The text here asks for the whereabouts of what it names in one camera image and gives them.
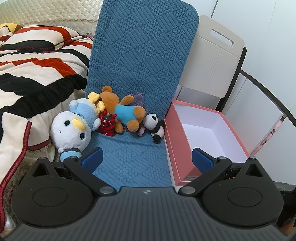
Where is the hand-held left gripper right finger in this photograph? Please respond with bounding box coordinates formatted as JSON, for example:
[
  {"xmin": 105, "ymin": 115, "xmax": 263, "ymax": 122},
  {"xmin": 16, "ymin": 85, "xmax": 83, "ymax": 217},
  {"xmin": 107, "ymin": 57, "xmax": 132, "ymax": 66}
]
[{"xmin": 178, "ymin": 148, "xmax": 264, "ymax": 196}]

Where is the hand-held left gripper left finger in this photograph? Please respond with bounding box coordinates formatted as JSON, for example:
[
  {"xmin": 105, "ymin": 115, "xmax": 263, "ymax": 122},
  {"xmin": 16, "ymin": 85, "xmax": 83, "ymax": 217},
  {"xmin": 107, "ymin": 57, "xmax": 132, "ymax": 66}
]
[{"xmin": 31, "ymin": 147, "xmax": 116, "ymax": 195}]

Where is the pink cardboard box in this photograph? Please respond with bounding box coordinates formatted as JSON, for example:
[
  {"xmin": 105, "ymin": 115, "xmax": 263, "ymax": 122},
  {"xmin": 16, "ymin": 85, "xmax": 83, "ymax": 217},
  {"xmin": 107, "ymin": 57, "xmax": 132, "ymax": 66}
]
[{"xmin": 164, "ymin": 100, "xmax": 250, "ymax": 187}]

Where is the red horned figurine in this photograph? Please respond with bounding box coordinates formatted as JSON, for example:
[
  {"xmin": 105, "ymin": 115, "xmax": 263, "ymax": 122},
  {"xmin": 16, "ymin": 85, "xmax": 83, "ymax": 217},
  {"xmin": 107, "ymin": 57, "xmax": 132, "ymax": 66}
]
[{"xmin": 98, "ymin": 109, "xmax": 118, "ymax": 137}]

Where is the white and blue penguin plush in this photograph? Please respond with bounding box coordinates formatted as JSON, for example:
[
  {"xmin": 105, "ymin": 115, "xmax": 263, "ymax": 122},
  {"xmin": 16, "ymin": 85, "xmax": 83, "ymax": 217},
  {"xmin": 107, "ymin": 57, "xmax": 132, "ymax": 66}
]
[{"xmin": 50, "ymin": 92, "xmax": 102, "ymax": 163}]

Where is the brown teddy bear blue shirt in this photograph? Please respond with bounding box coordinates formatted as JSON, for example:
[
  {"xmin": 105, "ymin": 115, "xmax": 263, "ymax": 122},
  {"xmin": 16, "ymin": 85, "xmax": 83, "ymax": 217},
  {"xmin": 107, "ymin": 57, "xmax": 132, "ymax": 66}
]
[{"xmin": 98, "ymin": 86, "xmax": 147, "ymax": 133}]

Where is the small panda plush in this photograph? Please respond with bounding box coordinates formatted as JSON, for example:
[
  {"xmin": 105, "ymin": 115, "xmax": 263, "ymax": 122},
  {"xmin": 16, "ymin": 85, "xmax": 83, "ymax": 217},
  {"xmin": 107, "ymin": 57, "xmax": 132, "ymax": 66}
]
[{"xmin": 142, "ymin": 113, "xmax": 166, "ymax": 144}]

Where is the pink patterned board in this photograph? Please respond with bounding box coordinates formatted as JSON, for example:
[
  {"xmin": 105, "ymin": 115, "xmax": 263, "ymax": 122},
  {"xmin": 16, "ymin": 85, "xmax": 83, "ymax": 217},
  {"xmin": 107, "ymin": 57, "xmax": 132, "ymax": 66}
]
[{"xmin": 250, "ymin": 116, "xmax": 296, "ymax": 156}]

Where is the purple fuzzy toy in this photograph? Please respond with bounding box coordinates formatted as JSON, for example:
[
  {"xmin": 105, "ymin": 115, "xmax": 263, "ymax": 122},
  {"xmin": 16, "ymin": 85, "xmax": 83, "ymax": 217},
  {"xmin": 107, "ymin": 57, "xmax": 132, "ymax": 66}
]
[{"xmin": 129, "ymin": 92, "xmax": 147, "ymax": 137}]

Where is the white box lid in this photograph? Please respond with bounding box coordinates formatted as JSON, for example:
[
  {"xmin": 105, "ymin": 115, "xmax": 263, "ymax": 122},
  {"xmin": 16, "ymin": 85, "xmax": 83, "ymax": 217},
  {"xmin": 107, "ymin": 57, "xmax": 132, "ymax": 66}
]
[{"xmin": 222, "ymin": 70, "xmax": 296, "ymax": 184}]

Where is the red black white striped blanket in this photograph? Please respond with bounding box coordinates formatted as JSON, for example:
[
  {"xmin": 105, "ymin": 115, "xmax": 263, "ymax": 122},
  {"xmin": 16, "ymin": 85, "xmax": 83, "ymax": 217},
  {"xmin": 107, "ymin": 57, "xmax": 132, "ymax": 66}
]
[{"xmin": 0, "ymin": 24, "xmax": 94, "ymax": 193}]

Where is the blue cushioned floor chair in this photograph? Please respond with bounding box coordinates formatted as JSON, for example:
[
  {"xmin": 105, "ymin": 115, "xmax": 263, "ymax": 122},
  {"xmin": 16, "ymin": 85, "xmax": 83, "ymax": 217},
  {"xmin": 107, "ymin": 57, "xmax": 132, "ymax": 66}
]
[{"xmin": 61, "ymin": 0, "xmax": 200, "ymax": 188}]

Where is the beige quilted headboard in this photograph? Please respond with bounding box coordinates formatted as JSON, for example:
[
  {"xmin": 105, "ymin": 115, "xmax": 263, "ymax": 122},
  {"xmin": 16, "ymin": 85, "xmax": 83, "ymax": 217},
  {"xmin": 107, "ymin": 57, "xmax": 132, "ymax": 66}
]
[{"xmin": 0, "ymin": 0, "xmax": 102, "ymax": 26}]

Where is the yellow plush toy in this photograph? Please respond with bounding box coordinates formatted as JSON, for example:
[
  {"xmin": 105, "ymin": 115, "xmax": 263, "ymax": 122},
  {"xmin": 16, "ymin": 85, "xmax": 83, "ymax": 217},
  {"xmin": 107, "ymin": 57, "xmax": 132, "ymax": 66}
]
[{"xmin": 0, "ymin": 23, "xmax": 23, "ymax": 35}]

